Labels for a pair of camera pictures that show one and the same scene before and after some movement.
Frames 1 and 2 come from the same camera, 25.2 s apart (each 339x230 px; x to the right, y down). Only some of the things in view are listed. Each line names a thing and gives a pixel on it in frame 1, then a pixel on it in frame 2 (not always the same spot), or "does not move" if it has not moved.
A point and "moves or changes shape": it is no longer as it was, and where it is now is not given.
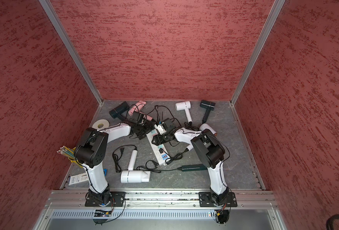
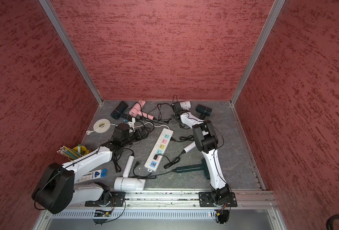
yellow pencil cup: x=70 y=153 does not move
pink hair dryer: x=137 y=107 does not move
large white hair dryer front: x=131 y=176 to x=128 y=183
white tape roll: x=100 y=124 does not move
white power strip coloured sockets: x=160 y=151 moves or changes shape
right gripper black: x=155 y=138 to x=175 y=118
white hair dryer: x=185 y=105 does not move
